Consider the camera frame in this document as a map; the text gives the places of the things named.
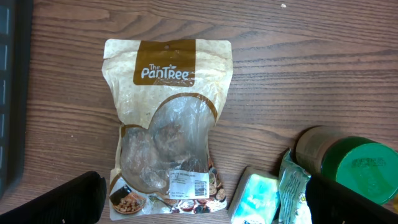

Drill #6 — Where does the green lid seasoning jar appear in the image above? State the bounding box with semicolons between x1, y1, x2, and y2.
295;126;397;205

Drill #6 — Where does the teal white tissue packet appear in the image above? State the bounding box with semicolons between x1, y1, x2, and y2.
228;166;280;224

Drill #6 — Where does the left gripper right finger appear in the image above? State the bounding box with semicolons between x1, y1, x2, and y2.
305;175;397;224

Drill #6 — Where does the grey plastic shopping basket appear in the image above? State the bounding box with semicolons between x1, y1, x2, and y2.
1;0;34;195

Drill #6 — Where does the brown white snack bag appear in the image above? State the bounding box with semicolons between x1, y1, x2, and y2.
102;39;233;221

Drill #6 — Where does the teal tissue pack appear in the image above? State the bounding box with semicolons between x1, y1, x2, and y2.
278;149;312;224

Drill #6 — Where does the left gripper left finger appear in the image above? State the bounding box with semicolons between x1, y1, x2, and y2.
1;171;107;224

